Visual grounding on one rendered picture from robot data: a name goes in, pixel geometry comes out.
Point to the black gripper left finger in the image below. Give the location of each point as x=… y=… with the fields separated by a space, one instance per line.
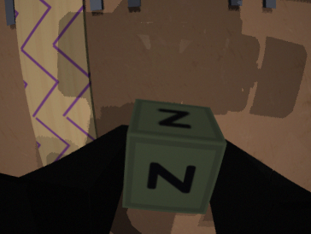
x=78 y=194

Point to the dark green letter cube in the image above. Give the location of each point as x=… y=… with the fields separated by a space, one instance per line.
x=173 y=156

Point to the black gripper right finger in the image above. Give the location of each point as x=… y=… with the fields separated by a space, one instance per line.
x=251 y=198

